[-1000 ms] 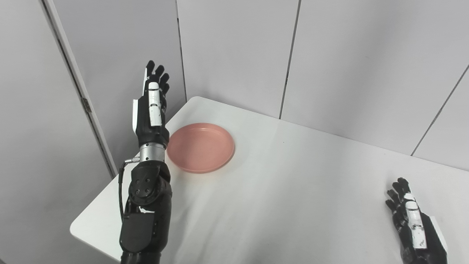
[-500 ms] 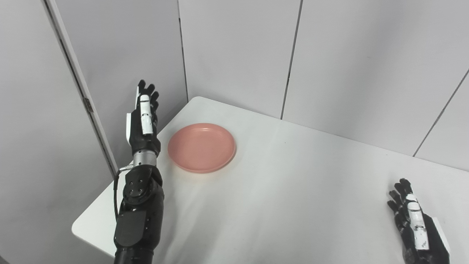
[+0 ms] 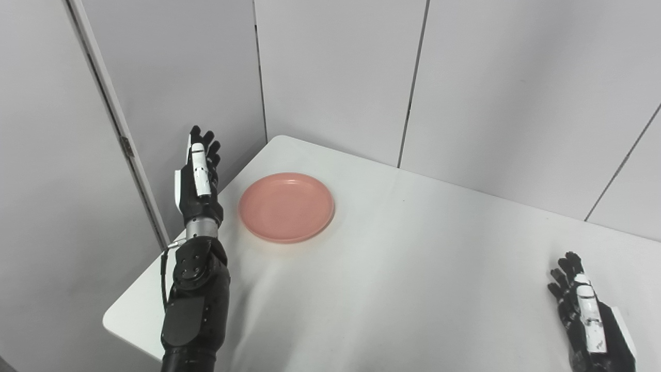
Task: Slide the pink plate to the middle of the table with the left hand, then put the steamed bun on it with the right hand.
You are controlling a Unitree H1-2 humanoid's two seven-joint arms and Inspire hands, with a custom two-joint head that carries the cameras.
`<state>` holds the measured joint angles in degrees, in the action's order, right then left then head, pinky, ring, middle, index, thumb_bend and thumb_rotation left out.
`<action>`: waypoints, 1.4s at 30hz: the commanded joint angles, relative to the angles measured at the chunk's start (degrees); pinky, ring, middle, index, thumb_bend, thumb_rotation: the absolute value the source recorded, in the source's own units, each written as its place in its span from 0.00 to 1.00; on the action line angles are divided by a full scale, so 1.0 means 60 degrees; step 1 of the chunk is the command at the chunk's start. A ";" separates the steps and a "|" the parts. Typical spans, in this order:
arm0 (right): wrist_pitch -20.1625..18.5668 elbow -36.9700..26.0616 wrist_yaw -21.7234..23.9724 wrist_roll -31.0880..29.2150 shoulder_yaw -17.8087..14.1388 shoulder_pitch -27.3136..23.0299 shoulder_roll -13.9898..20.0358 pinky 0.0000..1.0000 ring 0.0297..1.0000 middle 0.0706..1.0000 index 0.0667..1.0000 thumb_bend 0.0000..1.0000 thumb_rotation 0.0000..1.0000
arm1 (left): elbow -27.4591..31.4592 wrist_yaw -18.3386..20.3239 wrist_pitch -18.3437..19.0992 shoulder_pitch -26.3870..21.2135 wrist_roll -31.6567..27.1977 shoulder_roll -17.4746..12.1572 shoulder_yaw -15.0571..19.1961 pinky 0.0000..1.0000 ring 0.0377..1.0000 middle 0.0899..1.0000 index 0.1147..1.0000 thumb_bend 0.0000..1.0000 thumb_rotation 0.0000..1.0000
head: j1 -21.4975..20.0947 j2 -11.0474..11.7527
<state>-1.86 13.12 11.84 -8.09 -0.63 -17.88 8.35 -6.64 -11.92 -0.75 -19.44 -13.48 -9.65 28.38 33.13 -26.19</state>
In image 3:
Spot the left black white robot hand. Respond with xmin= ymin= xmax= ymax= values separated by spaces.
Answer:
xmin=174 ymin=126 xmax=224 ymax=226

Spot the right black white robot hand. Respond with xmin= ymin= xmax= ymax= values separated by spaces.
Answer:
xmin=548 ymin=252 xmax=638 ymax=372

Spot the pink round plate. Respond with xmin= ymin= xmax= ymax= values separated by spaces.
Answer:
xmin=238 ymin=173 xmax=335 ymax=244

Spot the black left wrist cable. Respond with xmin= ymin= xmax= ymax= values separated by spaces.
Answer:
xmin=161 ymin=240 xmax=187 ymax=311

